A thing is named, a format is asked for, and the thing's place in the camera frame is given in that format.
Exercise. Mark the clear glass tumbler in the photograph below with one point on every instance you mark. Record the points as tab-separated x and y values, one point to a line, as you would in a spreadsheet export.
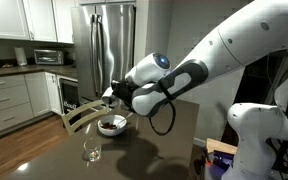
92	150

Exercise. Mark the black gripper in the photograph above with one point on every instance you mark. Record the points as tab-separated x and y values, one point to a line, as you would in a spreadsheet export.
124	91

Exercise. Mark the silver toaster oven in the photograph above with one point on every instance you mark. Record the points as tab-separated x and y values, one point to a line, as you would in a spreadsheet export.
49	57

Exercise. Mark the black clamp with orange grip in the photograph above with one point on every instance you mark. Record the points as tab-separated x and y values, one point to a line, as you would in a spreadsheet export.
208	162

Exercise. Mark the light wooden base board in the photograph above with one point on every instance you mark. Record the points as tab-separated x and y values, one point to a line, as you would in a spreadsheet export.
217	145

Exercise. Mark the white upper kitchen cabinets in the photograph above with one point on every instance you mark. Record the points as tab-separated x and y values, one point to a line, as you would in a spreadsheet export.
4	16

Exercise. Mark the white drawer cabinet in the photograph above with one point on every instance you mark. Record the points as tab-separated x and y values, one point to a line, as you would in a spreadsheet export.
4	100

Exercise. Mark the black shelf rack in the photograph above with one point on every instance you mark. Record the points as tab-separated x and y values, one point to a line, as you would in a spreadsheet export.
250	86

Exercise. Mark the white paper towel roll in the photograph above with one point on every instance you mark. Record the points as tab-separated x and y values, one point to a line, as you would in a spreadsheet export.
20	56

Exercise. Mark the white base cabinet doors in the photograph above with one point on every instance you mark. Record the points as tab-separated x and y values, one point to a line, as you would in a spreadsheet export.
39	93

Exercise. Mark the cream wooden chair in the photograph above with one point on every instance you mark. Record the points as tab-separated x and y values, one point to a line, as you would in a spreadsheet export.
67	125

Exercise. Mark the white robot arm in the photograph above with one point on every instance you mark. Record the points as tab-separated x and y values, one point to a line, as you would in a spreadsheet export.
250	33

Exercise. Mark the white bowl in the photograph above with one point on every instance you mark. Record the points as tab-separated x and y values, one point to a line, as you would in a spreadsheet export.
112	132

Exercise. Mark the black under-counter wine cooler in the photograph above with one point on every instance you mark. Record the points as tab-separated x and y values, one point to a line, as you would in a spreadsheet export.
70	96

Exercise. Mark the stainless steel refrigerator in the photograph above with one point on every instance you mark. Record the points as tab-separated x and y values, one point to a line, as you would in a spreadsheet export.
110	50

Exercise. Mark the metal spoon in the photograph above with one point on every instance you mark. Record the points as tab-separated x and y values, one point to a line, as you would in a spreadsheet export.
124	119

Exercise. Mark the brown mixed nuts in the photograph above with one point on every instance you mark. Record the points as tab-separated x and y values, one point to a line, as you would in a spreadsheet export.
108	126

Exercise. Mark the dark kitchen countertop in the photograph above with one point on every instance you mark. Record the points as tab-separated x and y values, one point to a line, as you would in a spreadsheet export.
24	69

